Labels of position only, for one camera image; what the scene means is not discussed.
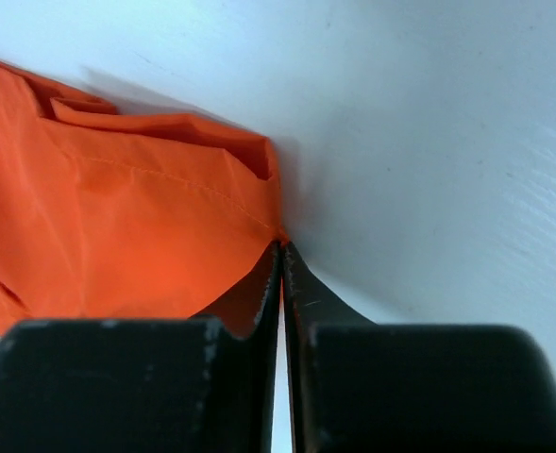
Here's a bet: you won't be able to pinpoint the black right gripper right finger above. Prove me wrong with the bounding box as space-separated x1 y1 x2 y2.
282 244 556 452

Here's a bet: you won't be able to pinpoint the orange shorts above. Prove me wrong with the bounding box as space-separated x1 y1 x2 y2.
0 62 287 334

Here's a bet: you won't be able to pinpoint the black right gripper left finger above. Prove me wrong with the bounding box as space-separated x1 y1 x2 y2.
0 243 280 452

